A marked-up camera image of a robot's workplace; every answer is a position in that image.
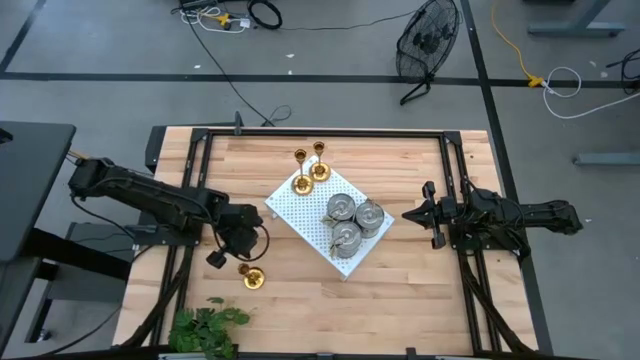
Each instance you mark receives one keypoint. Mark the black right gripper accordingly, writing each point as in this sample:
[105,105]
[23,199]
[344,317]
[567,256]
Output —
[440,215]

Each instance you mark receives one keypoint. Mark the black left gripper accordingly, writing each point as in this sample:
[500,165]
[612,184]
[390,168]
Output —
[237,227]

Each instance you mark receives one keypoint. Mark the silver metal tin candle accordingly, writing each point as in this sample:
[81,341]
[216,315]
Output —
[346,237]
[370,217]
[341,206]

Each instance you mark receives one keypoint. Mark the brass candlestick holder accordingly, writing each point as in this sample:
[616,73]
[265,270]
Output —
[253,278]
[303,186]
[320,172]

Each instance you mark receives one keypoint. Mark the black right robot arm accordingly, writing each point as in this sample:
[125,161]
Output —
[525,215]

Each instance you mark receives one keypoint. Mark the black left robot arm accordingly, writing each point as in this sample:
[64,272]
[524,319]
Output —
[150,195]

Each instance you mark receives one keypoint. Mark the white perforated metal shelf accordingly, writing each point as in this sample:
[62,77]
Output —
[300,215]

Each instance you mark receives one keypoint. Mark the green leafy plant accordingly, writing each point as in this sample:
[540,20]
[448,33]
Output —
[200,327]

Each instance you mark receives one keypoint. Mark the black side panel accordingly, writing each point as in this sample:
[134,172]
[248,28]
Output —
[155,147]

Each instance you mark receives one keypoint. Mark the black floor fan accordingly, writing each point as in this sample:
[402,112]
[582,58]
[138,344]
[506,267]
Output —
[425,40]

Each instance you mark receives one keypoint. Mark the grey desk foot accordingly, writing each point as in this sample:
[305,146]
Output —
[575,29]
[605,159]

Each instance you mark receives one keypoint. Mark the dark grey desk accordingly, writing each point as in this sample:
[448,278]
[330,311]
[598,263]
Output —
[30,175]

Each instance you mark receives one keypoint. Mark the black upright post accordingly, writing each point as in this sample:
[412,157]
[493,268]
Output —
[239,125]

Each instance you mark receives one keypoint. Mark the black aluminium table frame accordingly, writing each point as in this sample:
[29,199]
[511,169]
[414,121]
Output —
[325,133]

